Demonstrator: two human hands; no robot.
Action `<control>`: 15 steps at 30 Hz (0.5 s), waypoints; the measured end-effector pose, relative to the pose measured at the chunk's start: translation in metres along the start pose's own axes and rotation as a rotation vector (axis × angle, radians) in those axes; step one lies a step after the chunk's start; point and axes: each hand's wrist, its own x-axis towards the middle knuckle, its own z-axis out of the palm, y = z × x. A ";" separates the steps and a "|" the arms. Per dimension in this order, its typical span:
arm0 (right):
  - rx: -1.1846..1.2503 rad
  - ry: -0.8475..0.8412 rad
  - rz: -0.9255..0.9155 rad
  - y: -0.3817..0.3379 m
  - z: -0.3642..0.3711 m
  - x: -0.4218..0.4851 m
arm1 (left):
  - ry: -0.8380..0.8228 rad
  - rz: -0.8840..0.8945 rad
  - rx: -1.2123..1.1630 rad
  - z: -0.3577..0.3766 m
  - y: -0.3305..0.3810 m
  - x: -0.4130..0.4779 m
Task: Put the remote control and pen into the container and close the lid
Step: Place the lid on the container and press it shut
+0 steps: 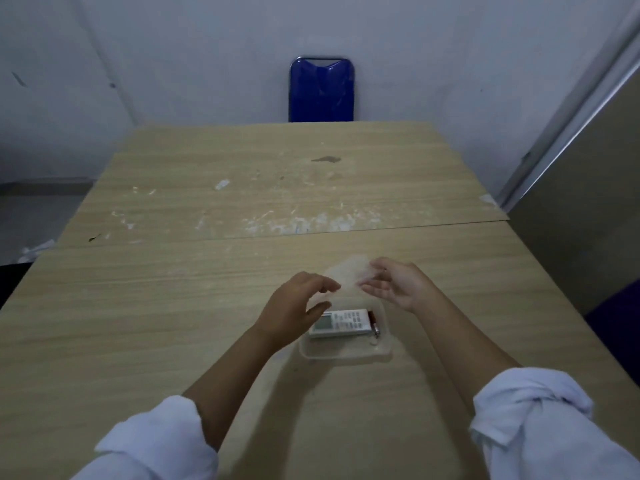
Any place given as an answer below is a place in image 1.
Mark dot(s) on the person's right hand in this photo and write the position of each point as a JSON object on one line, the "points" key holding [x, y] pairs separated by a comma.
{"points": [[407, 287]]}

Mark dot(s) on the person's left hand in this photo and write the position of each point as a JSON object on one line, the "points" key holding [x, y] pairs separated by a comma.
{"points": [[285, 309]]}

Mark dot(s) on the person's right thumb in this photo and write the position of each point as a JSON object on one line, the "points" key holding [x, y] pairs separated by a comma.
{"points": [[386, 265]]}

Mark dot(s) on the person's left thumb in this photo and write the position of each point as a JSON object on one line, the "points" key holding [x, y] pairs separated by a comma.
{"points": [[319, 310]]}

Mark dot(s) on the clear plastic container lid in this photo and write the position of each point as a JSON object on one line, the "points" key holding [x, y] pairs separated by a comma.
{"points": [[347, 274]]}

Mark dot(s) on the person's right forearm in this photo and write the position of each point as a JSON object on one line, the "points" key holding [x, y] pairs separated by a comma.
{"points": [[462, 344]]}

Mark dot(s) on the person's left forearm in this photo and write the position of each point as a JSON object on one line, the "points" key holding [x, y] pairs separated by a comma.
{"points": [[227, 384]]}

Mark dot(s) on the white remote control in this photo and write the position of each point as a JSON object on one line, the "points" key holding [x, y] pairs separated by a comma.
{"points": [[342, 322]]}

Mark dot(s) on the clear plastic container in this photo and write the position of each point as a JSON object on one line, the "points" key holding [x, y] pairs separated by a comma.
{"points": [[345, 348]]}

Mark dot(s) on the blue chair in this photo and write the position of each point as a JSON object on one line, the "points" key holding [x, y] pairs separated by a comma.
{"points": [[321, 92]]}

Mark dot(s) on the metal-framed grey panel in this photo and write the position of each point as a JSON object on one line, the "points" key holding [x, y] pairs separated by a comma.
{"points": [[580, 194]]}

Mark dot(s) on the white shirt sleeve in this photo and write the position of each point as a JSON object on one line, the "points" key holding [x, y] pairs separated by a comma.
{"points": [[155, 444], [545, 429]]}

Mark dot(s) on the dark blue seat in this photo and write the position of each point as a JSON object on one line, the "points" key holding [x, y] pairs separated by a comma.
{"points": [[617, 329]]}

